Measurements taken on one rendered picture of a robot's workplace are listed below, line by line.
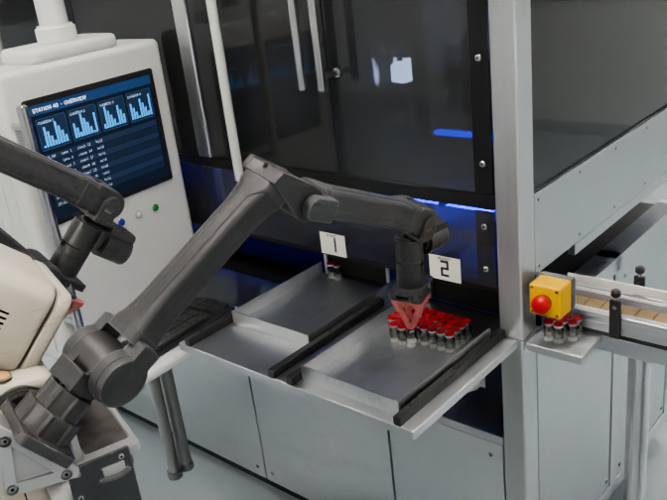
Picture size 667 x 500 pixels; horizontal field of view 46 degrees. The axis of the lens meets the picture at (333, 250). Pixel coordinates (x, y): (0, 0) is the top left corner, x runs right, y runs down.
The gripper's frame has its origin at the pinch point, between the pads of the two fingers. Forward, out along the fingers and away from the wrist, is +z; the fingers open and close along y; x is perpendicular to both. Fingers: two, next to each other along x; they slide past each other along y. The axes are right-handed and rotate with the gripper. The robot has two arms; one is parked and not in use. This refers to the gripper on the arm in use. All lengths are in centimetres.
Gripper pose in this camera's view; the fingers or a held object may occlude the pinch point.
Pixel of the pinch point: (412, 322)
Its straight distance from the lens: 168.6
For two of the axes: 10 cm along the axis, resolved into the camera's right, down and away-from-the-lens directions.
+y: 4.3, -3.7, 8.2
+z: 0.8, 9.2, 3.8
